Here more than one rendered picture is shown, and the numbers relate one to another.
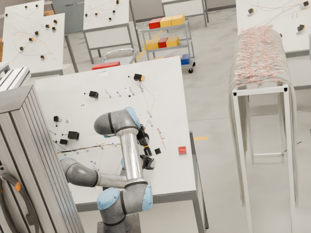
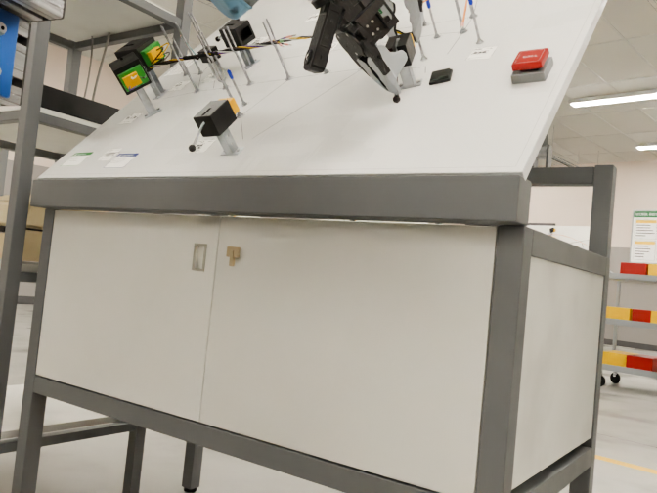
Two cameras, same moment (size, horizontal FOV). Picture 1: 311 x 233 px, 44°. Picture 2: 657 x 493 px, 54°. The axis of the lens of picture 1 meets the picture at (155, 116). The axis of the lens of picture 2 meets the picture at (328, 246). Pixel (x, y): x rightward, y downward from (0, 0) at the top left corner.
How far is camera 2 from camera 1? 2.12 m
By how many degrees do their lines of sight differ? 36
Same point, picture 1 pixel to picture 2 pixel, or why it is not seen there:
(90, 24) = not seen: hidden behind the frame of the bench
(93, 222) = (144, 277)
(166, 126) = (508, 30)
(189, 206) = (471, 283)
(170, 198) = (400, 197)
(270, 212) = not seen: outside the picture
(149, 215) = (307, 291)
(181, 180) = (474, 145)
